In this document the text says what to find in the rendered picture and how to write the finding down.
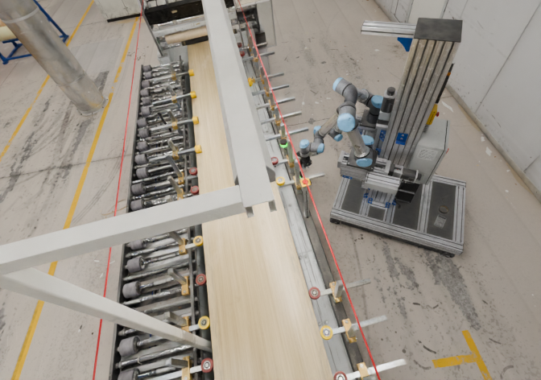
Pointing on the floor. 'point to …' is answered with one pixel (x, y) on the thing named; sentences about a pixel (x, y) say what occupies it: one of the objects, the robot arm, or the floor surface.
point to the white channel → (77, 239)
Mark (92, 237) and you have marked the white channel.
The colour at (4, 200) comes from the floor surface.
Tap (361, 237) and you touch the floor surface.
